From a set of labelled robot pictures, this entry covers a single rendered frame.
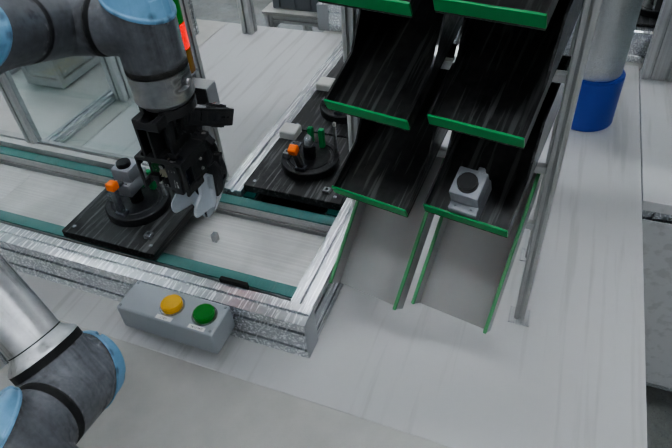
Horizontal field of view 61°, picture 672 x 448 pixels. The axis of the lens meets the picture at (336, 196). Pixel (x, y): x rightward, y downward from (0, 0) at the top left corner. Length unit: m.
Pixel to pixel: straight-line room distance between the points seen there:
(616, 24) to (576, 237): 0.53
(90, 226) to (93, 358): 0.44
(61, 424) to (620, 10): 1.41
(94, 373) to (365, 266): 0.47
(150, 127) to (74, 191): 0.86
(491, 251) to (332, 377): 0.37
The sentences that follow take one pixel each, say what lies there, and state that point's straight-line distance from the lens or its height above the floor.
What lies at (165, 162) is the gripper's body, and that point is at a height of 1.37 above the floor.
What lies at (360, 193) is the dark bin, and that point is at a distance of 0.92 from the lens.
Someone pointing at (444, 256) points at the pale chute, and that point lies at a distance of 1.02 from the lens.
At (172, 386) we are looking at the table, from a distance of 1.15.
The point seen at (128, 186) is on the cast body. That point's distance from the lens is 1.28.
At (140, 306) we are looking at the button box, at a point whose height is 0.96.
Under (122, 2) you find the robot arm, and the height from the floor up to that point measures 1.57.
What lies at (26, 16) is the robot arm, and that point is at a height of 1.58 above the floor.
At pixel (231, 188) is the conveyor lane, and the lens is 1.35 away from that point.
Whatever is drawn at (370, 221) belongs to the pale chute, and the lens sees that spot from 1.04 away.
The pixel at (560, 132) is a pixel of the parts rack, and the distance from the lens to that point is 0.89.
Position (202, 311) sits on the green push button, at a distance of 1.09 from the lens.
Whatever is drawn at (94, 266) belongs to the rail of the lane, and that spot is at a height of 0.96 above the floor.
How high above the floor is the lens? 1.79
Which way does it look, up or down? 41 degrees down
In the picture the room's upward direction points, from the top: 5 degrees counter-clockwise
